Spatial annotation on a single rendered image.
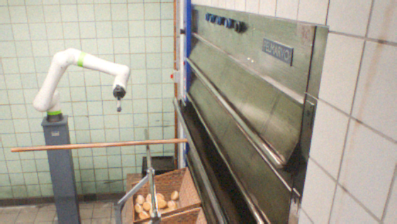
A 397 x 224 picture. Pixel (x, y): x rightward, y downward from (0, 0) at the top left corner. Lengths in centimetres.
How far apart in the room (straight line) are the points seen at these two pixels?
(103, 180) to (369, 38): 355
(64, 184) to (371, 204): 283
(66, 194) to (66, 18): 162
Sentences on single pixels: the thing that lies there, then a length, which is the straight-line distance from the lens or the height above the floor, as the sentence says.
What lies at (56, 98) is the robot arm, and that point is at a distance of 306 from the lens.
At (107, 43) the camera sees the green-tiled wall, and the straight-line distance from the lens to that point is 360.
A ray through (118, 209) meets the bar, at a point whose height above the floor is 92.
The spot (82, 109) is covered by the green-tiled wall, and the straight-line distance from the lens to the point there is 376.
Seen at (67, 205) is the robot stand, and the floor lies 40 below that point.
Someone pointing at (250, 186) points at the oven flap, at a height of 149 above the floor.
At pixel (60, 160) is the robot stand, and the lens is 322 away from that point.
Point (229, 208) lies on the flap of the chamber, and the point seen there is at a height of 141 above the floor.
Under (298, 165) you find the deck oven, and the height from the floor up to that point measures 173.
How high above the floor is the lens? 218
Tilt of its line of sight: 24 degrees down
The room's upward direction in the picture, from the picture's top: 1 degrees counter-clockwise
